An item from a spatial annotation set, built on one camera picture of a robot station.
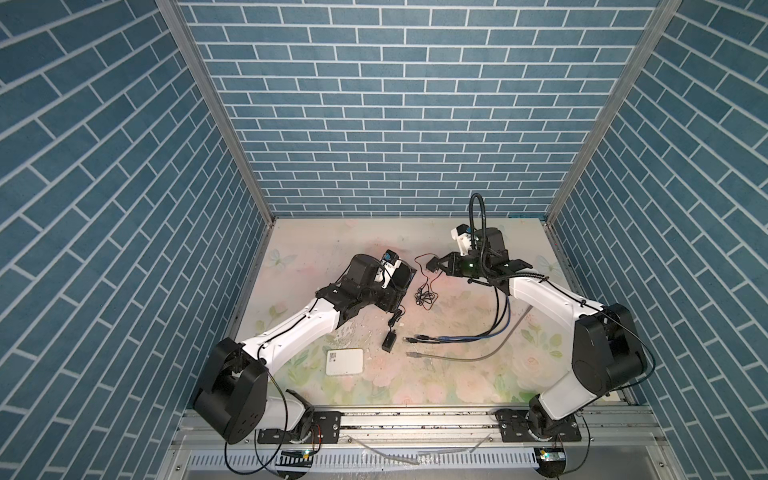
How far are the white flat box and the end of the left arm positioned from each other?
20 centimetres

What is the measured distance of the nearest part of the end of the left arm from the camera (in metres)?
0.61

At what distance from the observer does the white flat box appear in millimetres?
827
